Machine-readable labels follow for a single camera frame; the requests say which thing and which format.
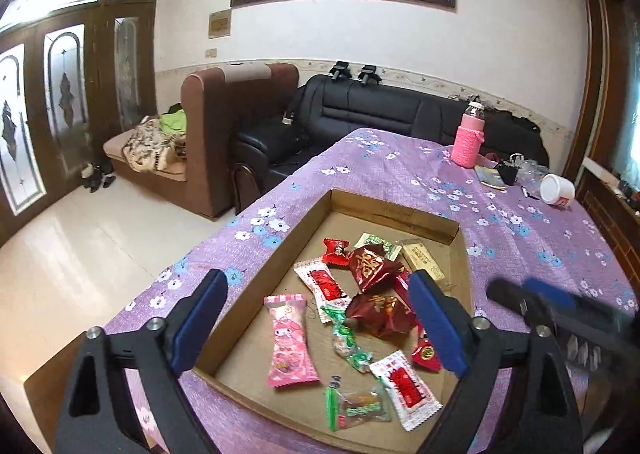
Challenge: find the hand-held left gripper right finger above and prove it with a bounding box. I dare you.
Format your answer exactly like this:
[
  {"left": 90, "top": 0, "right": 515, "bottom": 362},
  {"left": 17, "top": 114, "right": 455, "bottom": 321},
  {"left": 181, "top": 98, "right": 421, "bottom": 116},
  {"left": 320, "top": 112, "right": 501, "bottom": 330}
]
[{"left": 408, "top": 269, "right": 586, "bottom": 454}]

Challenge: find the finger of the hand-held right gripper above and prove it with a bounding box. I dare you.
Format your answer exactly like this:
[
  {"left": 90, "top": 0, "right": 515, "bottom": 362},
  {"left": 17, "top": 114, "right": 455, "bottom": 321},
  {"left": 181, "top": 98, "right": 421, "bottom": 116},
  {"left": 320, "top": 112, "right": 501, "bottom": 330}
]
[
  {"left": 486, "top": 277, "right": 557, "bottom": 329},
  {"left": 522, "top": 277, "right": 627, "bottom": 331}
]

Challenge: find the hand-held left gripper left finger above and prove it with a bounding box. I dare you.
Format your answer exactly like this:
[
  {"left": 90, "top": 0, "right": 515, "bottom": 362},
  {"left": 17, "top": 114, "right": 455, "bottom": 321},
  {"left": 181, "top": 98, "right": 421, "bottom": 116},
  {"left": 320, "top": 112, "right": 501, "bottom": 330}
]
[{"left": 52, "top": 269, "right": 229, "bottom": 454}]

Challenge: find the dark red foil candy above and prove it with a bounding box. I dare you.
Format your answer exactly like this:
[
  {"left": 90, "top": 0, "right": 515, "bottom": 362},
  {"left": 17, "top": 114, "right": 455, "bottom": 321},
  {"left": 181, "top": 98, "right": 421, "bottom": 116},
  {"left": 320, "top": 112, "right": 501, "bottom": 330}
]
[
  {"left": 344, "top": 292, "right": 419, "bottom": 339},
  {"left": 348, "top": 243, "right": 407, "bottom": 295}
]

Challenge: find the red white snack packet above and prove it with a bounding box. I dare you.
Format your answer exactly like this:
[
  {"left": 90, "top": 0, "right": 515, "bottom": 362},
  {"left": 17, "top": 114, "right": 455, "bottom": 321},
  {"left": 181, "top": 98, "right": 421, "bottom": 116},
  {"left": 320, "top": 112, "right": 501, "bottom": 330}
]
[
  {"left": 293, "top": 257, "right": 354, "bottom": 323},
  {"left": 369, "top": 349, "right": 444, "bottom": 433}
]

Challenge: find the yellow snack packet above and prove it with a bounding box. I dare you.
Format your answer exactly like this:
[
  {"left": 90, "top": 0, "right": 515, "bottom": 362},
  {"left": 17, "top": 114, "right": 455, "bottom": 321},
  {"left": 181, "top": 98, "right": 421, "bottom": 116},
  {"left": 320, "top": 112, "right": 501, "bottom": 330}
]
[{"left": 397, "top": 239, "right": 449, "bottom": 285}]

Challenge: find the cardboard box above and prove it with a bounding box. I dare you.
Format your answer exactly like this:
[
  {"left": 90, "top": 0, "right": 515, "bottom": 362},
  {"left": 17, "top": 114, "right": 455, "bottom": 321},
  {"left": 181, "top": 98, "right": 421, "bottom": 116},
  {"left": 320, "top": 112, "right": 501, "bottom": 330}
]
[{"left": 192, "top": 187, "right": 475, "bottom": 454}]

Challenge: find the green twisted candy packet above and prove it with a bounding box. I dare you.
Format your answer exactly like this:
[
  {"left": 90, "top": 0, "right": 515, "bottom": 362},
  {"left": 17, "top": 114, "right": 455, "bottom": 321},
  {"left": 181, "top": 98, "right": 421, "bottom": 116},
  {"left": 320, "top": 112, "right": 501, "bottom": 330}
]
[{"left": 319, "top": 303, "right": 374, "bottom": 374}]

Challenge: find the pink snack packet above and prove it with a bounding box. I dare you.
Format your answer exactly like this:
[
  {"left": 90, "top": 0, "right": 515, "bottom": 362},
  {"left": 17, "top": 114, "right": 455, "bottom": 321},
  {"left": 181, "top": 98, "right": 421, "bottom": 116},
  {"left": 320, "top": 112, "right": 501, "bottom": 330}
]
[{"left": 263, "top": 292, "right": 321, "bottom": 389}]

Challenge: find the pale green snack packet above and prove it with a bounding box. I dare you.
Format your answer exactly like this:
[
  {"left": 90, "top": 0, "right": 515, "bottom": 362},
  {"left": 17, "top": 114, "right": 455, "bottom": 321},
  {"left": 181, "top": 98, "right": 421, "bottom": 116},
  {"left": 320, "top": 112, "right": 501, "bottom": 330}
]
[{"left": 354, "top": 232, "right": 404, "bottom": 261}]

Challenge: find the green clear candy packet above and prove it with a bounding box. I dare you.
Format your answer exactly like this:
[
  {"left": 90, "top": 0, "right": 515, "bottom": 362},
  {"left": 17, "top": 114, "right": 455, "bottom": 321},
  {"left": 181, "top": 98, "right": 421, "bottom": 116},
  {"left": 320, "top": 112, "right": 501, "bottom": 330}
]
[{"left": 324, "top": 374, "right": 394, "bottom": 433}]

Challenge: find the small red candy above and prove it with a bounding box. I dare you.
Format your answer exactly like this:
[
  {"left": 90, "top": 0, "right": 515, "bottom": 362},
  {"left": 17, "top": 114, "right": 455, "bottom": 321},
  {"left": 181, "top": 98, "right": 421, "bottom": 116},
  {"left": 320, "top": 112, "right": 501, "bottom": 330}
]
[{"left": 321, "top": 237, "right": 354, "bottom": 267}]

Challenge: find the wooden cabinet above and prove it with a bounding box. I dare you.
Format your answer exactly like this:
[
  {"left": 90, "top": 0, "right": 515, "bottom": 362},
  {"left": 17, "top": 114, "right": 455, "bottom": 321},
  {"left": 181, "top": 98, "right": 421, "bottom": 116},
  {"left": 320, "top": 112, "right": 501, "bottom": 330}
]
[{"left": 579, "top": 158, "right": 640, "bottom": 262}]

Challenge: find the white cup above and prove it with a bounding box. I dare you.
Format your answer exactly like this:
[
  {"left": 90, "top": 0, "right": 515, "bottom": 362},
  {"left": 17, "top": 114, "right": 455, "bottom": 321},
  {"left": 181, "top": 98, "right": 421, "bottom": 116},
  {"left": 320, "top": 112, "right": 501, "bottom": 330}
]
[{"left": 539, "top": 173, "right": 577, "bottom": 207}]

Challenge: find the small book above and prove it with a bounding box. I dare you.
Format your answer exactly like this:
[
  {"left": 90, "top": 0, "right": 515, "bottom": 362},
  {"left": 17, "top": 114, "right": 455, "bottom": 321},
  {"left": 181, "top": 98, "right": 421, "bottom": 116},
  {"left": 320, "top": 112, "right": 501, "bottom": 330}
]
[{"left": 473, "top": 164, "right": 507, "bottom": 191}]

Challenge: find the clear plastic bag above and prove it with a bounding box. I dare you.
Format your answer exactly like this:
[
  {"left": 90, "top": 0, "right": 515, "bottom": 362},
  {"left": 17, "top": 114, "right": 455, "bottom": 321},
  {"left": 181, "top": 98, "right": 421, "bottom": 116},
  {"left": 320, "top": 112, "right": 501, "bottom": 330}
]
[{"left": 517, "top": 158, "right": 549, "bottom": 185}]

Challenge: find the black clip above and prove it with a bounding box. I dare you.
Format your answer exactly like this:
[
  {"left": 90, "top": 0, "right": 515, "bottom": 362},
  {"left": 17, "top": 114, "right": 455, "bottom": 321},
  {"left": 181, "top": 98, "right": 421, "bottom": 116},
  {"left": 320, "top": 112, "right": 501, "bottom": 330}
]
[{"left": 497, "top": 158, "right": 521, "bottom": 186}]

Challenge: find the wooden chair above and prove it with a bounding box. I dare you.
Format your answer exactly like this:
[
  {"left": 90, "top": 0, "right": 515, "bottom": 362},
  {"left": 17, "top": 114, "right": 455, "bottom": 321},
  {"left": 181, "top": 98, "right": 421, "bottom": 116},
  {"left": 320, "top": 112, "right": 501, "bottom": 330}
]
[{"left": 232, "top": 161, "right": 264, "bottom": 211}]

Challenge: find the pink bottle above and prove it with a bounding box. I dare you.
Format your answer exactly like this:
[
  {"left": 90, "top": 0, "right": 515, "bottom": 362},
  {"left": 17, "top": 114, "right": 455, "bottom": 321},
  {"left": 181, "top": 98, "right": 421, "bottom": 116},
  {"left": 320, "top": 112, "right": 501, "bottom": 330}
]
[{"left": 451, "top": 102, "right": 487, "bottom": 169}]

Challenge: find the pair of dark shoes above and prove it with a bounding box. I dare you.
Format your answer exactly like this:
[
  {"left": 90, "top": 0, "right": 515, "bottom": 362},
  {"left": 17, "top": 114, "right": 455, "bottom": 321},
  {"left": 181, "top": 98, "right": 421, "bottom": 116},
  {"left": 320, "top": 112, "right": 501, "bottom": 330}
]
[{"left": 81, "top": 162, "right": 117, "bottom": 193}]

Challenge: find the patterned blanket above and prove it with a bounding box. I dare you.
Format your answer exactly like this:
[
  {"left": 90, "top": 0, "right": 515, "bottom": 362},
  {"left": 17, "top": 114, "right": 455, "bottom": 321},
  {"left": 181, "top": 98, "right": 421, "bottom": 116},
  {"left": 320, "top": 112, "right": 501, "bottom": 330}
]
[{"left": 122, "top": 116, "right": 189, "bottom": 173}]

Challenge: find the brown sofa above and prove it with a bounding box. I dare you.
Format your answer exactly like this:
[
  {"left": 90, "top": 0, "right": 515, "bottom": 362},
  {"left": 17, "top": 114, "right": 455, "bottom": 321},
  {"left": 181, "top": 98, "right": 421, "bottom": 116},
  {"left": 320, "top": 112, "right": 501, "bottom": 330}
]
[{"left": 103, "top": 62, "right": 300, "bottom": 221}]

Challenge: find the green cloth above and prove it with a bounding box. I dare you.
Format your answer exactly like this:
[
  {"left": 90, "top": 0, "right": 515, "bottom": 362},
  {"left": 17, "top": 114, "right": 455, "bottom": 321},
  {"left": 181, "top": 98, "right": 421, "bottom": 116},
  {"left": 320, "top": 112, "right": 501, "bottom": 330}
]
[{"left": 158, "top": 103, "right": 189, "bottom": 133}]

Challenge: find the black bag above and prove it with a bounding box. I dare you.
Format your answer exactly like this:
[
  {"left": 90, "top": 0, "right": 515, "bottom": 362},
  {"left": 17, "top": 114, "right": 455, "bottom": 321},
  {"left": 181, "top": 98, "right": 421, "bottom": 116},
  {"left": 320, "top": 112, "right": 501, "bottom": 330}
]
[{"left": 264, "top": 106, "right": 312, "bottom": 165}]

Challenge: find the black leather sofa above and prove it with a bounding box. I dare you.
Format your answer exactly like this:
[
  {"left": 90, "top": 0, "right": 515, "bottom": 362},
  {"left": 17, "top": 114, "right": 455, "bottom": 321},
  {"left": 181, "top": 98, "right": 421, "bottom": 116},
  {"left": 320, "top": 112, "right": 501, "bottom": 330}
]
[{"left": 233, "top": 73, "right": 551, "bottom": 201}]

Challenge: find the wooden glass panel door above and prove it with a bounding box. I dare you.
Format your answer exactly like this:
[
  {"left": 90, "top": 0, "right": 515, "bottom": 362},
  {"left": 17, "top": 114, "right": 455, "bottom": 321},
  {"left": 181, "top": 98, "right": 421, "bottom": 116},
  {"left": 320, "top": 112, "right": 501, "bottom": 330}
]
[{"left": 0, "top": 0, "right": 164, "bottom": 237}]

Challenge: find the wooden door frame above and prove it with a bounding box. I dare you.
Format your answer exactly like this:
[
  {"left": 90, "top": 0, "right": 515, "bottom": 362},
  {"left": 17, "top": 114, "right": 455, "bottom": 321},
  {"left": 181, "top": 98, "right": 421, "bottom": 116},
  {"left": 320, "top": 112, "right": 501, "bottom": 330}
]
[{"left": 573, "top": 0, "right": 640, "bottom": 185}]

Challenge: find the small wall plaque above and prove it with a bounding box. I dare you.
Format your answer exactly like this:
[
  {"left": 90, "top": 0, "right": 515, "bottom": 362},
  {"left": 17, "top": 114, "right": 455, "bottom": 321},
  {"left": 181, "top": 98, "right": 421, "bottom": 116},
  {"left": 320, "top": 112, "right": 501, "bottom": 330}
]
[{"left": 207, "top": 9, "right": 232, "bottom": 40}]

